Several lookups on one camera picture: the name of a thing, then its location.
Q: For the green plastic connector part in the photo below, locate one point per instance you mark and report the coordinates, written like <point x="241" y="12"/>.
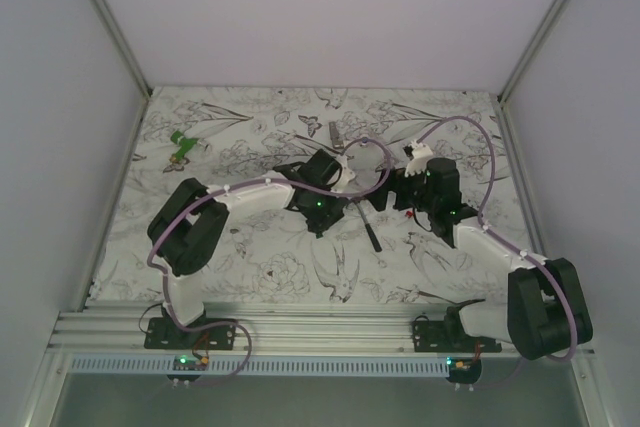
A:
<point x="183" y="144"/>

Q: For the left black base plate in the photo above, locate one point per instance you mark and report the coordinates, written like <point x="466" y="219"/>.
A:
<point x="164" y="334"/>

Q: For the right small circuit board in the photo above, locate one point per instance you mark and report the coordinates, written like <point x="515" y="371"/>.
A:
<point x="464" y="371"/>

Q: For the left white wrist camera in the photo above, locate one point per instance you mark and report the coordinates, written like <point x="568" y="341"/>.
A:
<point x="344" y="175"/>

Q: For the left small circuit board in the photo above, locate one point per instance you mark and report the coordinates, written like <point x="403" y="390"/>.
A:
<point x="187" y="368"/>

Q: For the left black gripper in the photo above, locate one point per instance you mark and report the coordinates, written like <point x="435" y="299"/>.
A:
<point x="323" y="220"/>

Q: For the small circuit board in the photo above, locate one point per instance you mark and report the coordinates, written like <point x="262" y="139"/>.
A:
<point x="464" y="371"/>
<point x="187" y="368"/>

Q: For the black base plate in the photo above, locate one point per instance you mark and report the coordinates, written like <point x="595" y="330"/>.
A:
<point x="164" y="334"/>
<point x="430" y="336"/>

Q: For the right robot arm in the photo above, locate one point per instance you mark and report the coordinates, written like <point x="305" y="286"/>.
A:
<point x="545" y="312"/>

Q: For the grey metal bracket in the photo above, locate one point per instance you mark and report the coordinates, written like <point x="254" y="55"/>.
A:
<point x="336" y="138"/>

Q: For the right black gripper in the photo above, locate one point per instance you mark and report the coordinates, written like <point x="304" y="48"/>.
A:
<point x="397" y="180"/>

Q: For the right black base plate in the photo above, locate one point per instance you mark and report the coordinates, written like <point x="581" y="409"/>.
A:
<point x="430" y="336"/>

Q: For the white slotted cable duct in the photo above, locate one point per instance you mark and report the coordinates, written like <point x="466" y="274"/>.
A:
<point x="263" y="365"/>

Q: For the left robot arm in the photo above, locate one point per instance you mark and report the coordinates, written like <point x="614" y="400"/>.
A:
<point x="187" y="229"/>

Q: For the black handled hammer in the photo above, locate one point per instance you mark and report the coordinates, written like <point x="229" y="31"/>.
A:
<point x="367" y="225"/>

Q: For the floral patterned table mat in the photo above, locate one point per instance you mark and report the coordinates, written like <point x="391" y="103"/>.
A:
<point x="272" y="257"/>

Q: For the aluminium front rail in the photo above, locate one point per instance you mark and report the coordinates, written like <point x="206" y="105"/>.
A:
<point x="278" y="329"/>

